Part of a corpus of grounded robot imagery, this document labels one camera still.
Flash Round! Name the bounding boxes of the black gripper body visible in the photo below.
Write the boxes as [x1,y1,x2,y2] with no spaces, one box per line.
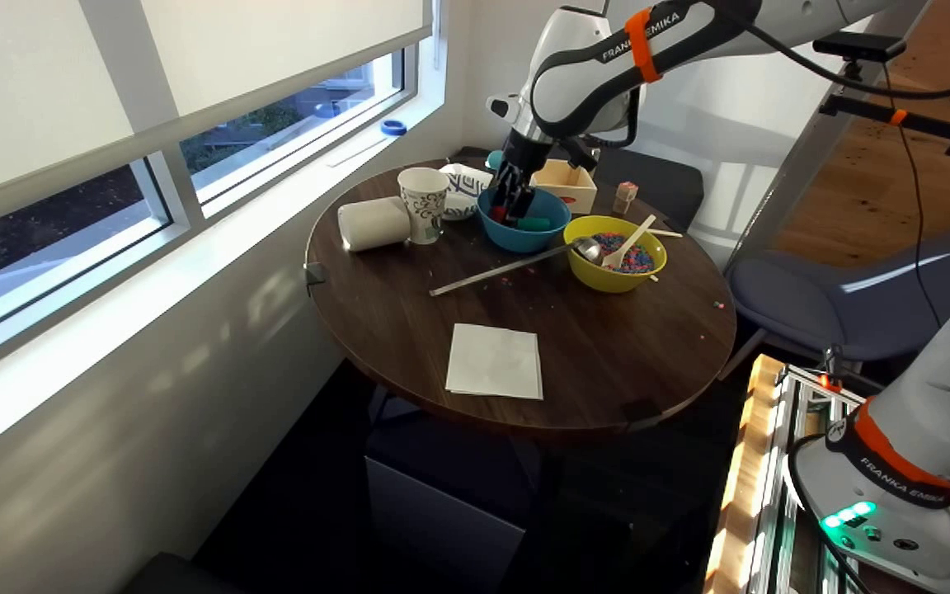
[497,128,560,182]

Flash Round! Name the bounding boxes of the patterned black white bowl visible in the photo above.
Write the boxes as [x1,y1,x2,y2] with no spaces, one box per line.
[434,162,497,224]

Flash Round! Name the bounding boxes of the blue bowl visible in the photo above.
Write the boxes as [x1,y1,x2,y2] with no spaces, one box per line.
[476,182,575,257]

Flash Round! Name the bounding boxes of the light wooden box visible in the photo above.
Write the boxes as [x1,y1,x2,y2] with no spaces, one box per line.
[524,155,600,217]

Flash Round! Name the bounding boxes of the small wooden block red mark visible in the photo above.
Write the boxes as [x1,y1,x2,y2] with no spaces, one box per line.
[610,178,643,217]

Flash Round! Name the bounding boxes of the yellow bowl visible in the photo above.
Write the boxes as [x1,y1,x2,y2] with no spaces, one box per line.
[560,210,672,296]

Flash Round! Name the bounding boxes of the metal ladle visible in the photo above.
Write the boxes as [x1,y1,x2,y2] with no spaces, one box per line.
[424,235,610,299]

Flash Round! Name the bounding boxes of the white mug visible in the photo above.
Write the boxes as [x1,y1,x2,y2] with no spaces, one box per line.
[391,164,453,249]

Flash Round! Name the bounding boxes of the colourful beads pile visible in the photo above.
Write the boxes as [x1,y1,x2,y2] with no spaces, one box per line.
[575,229,659,278]

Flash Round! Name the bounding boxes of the white paper roll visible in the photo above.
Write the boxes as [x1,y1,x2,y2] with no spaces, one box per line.
[333,195,417,257]

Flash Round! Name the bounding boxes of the white paper napkin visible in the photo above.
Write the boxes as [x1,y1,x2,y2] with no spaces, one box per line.
[443,320,548,404]

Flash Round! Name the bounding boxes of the wooden edged robot cart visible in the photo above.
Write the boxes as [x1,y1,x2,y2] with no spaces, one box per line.
[701,349,950,594]

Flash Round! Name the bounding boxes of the black cable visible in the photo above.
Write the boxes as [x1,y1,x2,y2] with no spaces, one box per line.
[741,21,950,101]

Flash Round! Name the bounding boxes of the white window frame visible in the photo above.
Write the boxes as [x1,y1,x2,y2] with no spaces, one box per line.
[0,43,453,388]

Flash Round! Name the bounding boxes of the black camera on mount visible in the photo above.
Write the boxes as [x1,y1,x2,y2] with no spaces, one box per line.
[810,29,911,62]

